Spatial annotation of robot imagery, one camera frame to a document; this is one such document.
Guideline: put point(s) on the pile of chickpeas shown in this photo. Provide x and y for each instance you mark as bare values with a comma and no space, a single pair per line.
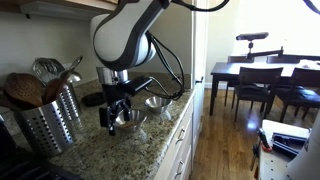
130,125

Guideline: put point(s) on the wide steel bowl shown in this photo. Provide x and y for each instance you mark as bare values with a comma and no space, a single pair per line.
158,104

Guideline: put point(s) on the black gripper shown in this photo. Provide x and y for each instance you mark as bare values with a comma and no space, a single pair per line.
115,95

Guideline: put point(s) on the wooden lower cabinet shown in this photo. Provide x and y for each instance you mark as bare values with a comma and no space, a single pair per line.
181,150

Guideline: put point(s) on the black tool case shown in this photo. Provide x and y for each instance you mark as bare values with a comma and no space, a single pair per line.
288,143

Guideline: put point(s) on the wooden slotted spoon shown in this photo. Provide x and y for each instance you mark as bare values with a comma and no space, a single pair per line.
23,88

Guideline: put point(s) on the large perforated steel utensil holder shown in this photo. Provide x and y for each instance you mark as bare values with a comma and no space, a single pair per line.
46,128

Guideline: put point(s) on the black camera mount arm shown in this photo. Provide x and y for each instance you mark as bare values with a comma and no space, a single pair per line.
263,53

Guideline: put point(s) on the metal ladle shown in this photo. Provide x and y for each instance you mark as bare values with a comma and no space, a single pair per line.
76,63

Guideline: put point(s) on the dark wooden spoon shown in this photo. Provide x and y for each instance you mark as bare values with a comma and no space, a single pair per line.
53,88

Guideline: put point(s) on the small steel bowl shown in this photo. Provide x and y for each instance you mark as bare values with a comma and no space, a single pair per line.
130,120

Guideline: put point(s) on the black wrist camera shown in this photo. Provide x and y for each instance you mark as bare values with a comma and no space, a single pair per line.
138,85

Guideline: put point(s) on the wooden upper cabinet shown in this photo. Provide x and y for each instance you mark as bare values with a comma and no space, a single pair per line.
83,4

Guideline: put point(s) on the black bar clamp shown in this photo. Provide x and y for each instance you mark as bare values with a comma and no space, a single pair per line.
255,160

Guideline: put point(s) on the dark wooden dining table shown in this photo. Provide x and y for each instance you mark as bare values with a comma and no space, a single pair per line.
233,69

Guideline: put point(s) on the dark wooden dining chair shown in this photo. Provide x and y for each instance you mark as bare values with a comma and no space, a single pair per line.
256,85
233,60
283,59
301,90

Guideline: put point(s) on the perforated workbench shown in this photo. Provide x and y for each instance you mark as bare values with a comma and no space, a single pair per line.
280,160

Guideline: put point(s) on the black stereo camera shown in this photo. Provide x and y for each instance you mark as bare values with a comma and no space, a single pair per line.
252,36

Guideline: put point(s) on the under-cabinet light bar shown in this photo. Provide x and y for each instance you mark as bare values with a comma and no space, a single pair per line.
60,10

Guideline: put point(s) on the white pantry door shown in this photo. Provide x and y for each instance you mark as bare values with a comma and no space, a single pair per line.
200,50

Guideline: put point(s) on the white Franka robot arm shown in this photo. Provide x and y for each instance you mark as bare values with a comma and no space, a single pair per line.
120,36

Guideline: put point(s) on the small perforated steel utensil holder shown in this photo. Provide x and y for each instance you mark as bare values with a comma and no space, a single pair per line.
71,101

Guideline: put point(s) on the wooden cabinet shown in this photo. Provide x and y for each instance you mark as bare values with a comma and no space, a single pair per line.
181,150
83,4

